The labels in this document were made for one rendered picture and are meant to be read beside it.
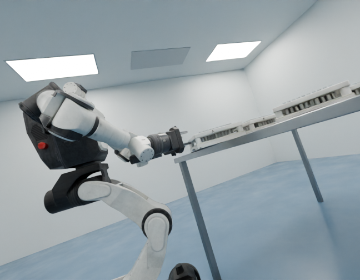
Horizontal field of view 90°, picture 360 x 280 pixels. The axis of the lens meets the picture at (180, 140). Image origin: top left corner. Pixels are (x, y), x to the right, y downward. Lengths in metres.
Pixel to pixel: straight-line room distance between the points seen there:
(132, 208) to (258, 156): 4.75
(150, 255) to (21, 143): 3.98
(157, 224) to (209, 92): 4.52
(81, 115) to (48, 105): 0.10
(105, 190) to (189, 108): 4.00
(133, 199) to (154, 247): 0.23
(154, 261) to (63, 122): 0.70
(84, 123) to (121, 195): 0.44
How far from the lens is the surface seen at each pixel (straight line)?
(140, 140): 0.72
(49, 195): 1.06
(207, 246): 1.37
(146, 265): 1.01
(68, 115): 0.60
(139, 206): 0.93
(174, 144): 0.79
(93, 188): 0.93
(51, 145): 1.00
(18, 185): 4.54
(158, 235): 0.90
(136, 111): 4.40
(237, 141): 0.77
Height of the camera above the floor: 0.81
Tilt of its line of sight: 6 degrees up
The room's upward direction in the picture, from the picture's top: 17 degrees counter-clockwise
